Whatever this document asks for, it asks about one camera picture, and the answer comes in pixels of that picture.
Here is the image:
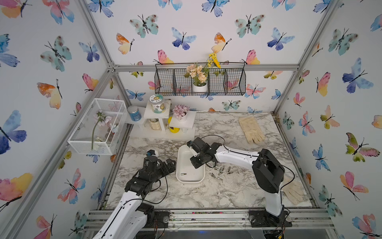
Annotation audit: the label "white wire mesh box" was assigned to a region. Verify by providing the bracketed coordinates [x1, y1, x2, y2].
[68, 98, 127, 155]

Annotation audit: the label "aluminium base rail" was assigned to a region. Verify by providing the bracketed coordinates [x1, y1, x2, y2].
[85, 208, 335, 231]

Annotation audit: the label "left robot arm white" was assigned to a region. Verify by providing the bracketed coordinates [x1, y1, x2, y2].
[94, 150, 177, 239]

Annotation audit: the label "green lidded jar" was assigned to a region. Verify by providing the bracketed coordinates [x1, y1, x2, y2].
[149, 94, 166, 114]

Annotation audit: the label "yellow plastic bottle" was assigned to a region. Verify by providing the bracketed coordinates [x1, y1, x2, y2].
[168, 117, 180, 133]

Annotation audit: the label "white plastic storage box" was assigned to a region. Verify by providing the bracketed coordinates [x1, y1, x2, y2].
[176, 145, 206, 184]

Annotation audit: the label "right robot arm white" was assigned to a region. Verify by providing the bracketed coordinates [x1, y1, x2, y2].
[187, 137, 285, 217]

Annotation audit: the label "black wire wall basket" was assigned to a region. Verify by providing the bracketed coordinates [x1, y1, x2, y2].
[154, 62, 246, 97]

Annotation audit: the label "blue can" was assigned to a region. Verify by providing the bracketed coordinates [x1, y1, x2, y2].
[127, 106, 142, 121]

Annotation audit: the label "beige work glove far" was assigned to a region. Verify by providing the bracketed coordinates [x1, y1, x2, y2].
[239, 117, 266, 144]

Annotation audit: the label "white tiered wooden shelf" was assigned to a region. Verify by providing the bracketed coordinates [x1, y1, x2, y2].
[126, 100, 197, 141]

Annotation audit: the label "artificial pink flower stem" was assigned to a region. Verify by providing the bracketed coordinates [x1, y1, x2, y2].
[91, 110, 117, 150]

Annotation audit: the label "white pot pink flowers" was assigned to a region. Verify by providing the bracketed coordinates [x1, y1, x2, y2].
[173, 105, 190, 121]

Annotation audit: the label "cream bubble pot with succulent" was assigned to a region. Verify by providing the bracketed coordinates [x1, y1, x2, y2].
[149, 119, 162, 130]

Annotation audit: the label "white pot flower bouquet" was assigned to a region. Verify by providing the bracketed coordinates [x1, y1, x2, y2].
[184, 52, 221, 93]

